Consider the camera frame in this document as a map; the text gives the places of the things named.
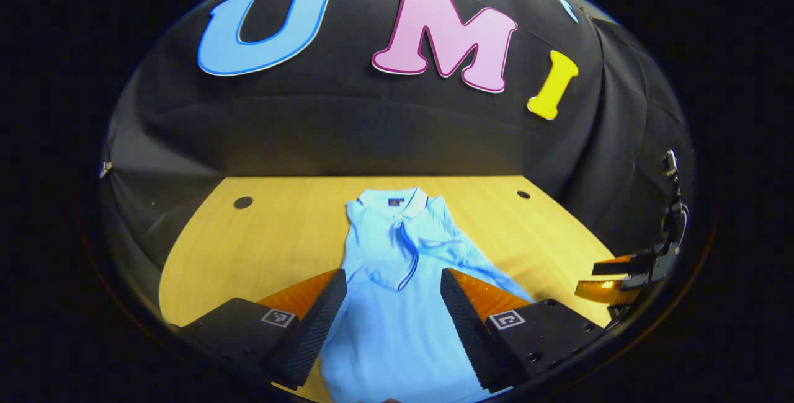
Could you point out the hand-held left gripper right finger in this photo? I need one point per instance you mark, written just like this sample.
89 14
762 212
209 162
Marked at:
471 335

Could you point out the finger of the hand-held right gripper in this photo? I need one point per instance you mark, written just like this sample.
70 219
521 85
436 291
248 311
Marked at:
620 265
602 291

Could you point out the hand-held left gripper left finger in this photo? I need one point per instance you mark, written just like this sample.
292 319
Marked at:
313 335

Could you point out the light blue T-shirt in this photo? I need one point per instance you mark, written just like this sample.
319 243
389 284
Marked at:
397 248

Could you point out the black backdrop cloth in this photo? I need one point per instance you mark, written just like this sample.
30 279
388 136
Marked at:
372 124

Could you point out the small white cloth clip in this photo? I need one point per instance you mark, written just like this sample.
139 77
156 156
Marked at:
105 168

